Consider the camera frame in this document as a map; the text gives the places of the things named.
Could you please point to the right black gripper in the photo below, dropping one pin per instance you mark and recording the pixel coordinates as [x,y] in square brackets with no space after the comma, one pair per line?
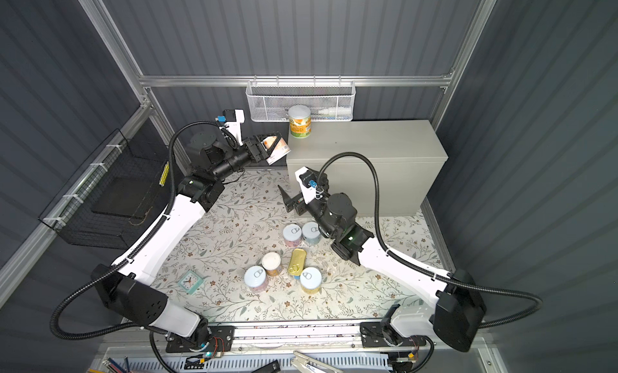
[299,202]

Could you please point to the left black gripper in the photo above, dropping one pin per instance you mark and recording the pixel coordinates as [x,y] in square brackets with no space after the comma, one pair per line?
[259,154]

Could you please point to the orange white pull-tab can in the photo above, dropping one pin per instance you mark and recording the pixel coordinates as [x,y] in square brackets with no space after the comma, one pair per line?
[279,144]

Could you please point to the pink pull-tab can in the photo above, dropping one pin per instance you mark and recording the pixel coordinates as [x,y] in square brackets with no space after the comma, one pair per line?
[292,235]

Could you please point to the green orange peach can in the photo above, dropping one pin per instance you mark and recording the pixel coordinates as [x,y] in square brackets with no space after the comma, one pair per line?
[300,121]

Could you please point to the brown can white lid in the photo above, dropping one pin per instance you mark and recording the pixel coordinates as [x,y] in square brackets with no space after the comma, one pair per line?
[272,263]

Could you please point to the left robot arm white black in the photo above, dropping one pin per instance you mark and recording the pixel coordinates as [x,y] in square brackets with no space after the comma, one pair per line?
[128,290]

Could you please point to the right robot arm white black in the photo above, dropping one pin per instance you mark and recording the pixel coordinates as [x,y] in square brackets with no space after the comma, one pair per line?
[456,308]

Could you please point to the light blue pull-tab can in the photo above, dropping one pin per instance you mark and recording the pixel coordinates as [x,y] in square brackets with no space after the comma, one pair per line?
[311,233]

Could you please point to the yellow oval sardine tin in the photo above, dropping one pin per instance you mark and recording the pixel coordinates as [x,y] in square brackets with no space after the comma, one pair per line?
[297,263]

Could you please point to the white tube in basket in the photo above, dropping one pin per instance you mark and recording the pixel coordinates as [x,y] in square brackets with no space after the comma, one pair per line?
[343,114]

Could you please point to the yellow pull-tab can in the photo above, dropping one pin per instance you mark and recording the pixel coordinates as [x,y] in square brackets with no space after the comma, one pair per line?
[311,280]

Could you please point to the yellow tag on basket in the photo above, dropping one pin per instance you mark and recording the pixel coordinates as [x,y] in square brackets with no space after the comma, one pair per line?
[164,174]

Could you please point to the small teal clock card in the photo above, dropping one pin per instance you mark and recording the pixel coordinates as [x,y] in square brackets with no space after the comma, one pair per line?
[190,282]

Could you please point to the beige metal cabinet box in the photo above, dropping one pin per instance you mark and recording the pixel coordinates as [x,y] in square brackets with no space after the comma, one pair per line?
[404,159]

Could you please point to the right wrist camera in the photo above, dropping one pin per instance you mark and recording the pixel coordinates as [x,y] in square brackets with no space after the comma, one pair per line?
[308,180]

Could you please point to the white wire mesh basket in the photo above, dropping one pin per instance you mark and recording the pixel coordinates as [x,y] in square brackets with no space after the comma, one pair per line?
[271,103]

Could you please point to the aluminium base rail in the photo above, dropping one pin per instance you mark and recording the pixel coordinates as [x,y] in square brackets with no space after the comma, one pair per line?
[281,337]

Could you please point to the black wire mesh basket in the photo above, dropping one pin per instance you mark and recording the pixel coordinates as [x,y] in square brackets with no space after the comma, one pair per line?
[117,198]

